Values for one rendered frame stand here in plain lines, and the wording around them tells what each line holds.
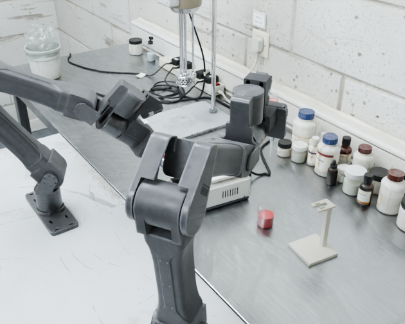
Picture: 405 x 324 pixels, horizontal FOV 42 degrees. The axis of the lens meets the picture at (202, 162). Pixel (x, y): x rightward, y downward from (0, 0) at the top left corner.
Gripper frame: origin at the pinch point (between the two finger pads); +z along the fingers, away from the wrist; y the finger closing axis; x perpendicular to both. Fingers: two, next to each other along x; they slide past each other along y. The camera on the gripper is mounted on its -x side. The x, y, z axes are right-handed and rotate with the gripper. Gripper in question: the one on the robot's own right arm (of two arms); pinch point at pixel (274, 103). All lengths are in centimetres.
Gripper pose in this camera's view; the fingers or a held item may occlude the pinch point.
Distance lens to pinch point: 112.9
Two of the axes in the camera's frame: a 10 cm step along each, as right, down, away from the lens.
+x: 0.0, 8.6, 5.2
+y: -9.1, -2.1, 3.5
